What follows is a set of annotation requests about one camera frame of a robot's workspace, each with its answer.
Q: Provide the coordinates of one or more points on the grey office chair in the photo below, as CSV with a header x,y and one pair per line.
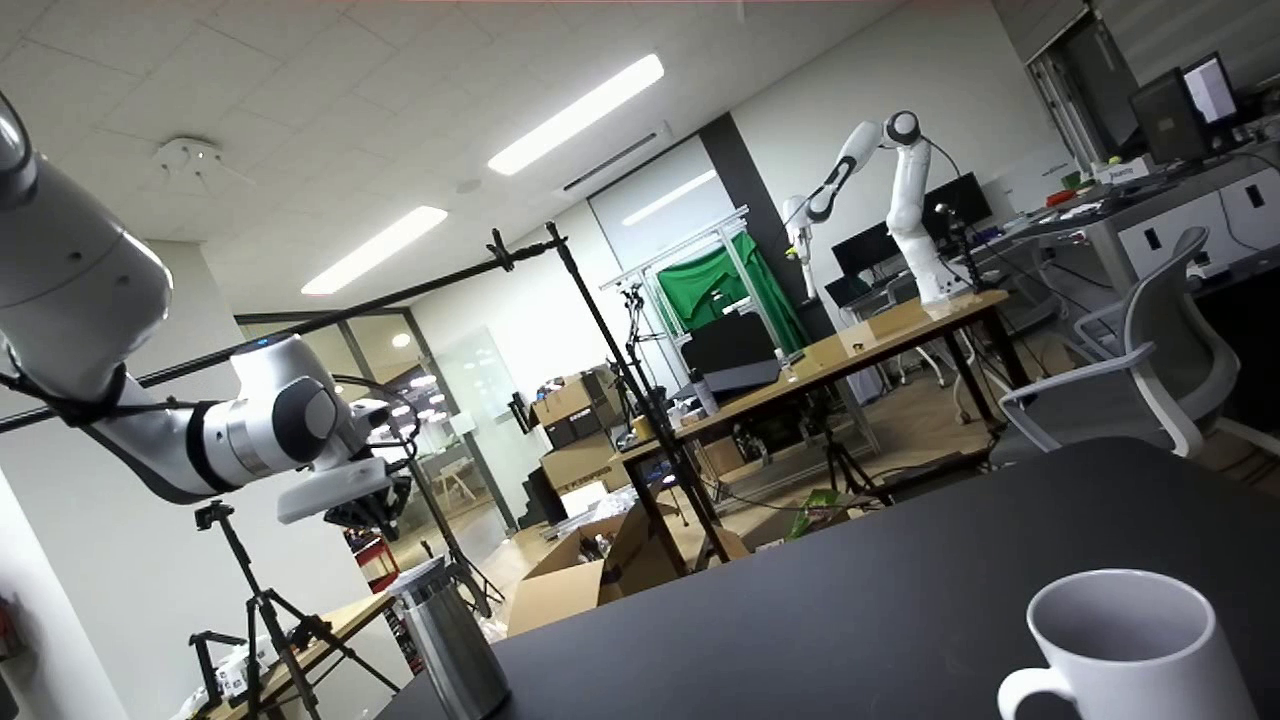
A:
x,y
1159,374

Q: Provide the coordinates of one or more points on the white ceramic mug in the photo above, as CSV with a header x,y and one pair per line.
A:
x,y
1130,646

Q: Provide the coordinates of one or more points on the black camera tripod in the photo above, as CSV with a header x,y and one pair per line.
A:
x,y
280,642

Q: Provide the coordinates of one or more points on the long wooden desk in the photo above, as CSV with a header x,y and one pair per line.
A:
x,y
831,360

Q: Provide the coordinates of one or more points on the white robot arm foreground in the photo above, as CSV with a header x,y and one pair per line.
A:
x,y
78,301

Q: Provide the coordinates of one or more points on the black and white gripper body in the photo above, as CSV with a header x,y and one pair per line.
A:
x,y
362,491

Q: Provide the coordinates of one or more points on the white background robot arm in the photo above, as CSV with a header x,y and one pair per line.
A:
x,y
910,148

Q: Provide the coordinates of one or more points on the black backdrop stand frame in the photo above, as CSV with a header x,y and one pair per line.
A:
x,y
508,335

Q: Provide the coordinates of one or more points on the black computer monitor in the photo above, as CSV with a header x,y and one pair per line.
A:
x,y
957,200

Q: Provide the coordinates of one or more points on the open cardboard box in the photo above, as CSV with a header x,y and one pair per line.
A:
x,y
595,566

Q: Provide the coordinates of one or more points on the stacked cardboard boxes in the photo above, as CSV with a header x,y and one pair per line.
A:
x,y
577,417

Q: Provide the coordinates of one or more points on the green cloth on rack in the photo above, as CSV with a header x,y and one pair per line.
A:
x,y
711,287

